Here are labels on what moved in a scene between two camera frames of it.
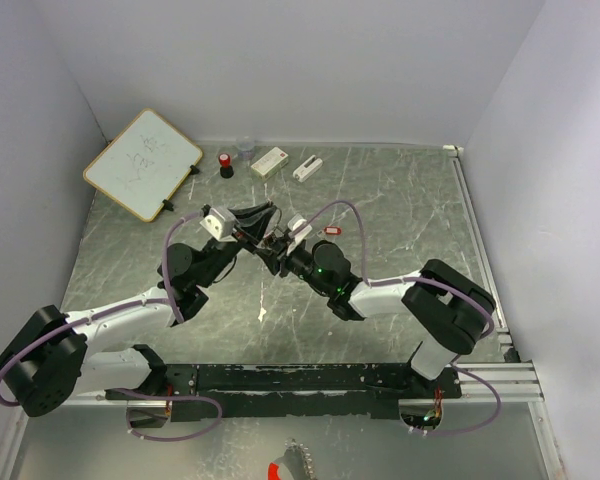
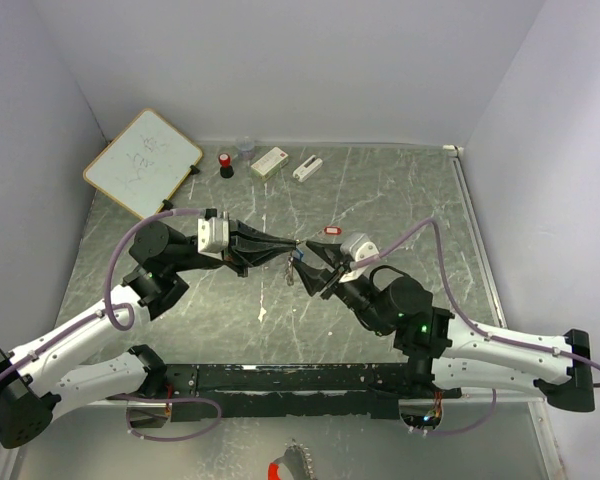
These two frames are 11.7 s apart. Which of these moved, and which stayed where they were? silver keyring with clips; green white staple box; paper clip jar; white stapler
Moved: silver keyring with clips
Stayed: green white staple box; white stapler; paper clip jar
